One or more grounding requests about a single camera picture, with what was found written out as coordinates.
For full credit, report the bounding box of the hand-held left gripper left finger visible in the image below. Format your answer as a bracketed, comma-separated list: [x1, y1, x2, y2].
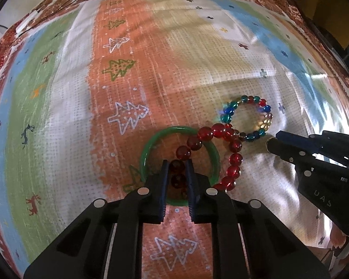
[23, 160, 171, 279]

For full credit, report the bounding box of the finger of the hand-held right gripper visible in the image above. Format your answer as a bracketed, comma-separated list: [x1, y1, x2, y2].
[266, 138, 347, 178]
[275, 130, 349, 167]

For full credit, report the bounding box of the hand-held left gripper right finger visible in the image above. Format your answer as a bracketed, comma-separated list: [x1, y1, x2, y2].
[185, 160, 331, 279]

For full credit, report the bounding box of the green jade bangle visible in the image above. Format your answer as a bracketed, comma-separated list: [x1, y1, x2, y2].
[140, 126, 221, 207]

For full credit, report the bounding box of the red bead bracelet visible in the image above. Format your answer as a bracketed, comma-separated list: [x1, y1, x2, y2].
[169, 123, 244, 199]

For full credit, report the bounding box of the multicoloured glass bead bracelet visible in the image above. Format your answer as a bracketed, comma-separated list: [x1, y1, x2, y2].
[219, 94, 273, 143]

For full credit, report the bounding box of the person's right hand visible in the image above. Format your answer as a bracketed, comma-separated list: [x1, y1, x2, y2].
[329, 226, 348, 249]

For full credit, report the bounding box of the striped colourful cloth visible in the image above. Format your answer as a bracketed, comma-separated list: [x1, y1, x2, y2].
[0, 0, 349, 279]

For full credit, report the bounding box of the brown hanging garment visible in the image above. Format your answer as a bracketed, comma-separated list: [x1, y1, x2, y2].
[308, 0, 349, 50]

